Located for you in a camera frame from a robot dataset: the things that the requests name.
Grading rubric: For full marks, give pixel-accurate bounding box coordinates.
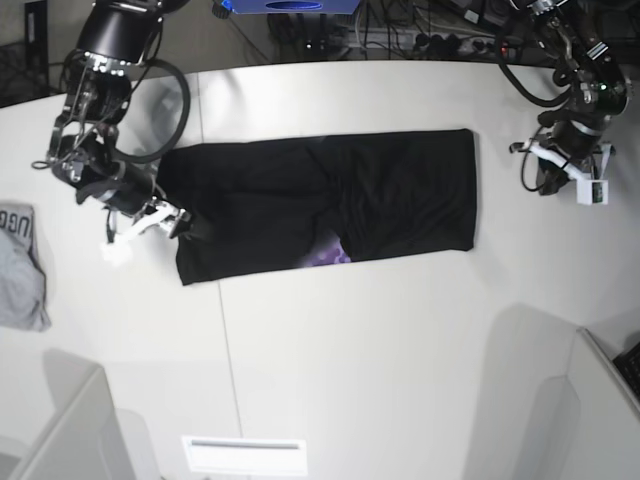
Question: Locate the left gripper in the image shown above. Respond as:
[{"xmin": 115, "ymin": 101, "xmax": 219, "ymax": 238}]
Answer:
[{"xmin": 509, "ymin": 117, "xmax": 615, "ymax": 196}]

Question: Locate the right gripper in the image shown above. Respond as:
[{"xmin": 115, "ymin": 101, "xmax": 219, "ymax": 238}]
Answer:
[{"xmin": 74, "ymin": 167, "xmax": 214, "ymax": 245}]

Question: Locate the black T-shirt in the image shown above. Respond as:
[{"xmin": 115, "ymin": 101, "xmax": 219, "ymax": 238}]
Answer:
[{"xmin": 157, "ymin": 129, "xmax": 478, "ymax": 285}]

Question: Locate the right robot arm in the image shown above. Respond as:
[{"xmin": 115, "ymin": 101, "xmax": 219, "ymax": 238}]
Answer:
[{"xmin": 31, "ymin": 1, "xmax": 209, "ymax": 246}]

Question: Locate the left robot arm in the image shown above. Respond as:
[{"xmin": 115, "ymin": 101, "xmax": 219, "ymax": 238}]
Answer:
[{"xmin": 495, "ymin": 1, "xmax": 631, "ymax": 206}]

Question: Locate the grey folded garment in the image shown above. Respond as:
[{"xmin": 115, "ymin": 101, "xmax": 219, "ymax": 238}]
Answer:
[{"xmin": 1, "ymin": 201, "xmax": 51, "ymax": 332}]

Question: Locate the black keyboard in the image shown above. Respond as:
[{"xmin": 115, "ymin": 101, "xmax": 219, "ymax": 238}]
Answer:
[{"xmin": 613, "ymin": 344, "xmax": 640, "ymax": 400}]

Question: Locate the blue box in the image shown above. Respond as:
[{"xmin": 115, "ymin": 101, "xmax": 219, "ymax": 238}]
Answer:
[{"xmin": 218, "ymin": 0, "xmax": 360, "ymax": 15}]

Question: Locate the white paper label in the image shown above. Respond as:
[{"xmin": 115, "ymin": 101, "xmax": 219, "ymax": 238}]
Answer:
[{"xmin": 182, "ymin": 436, "xmax": 308, "ymax": 477}]

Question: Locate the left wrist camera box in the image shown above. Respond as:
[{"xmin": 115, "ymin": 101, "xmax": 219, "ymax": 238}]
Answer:
[{"xmin": 576, "ymin": 179, "xmax": 609, "ymax": 206}]

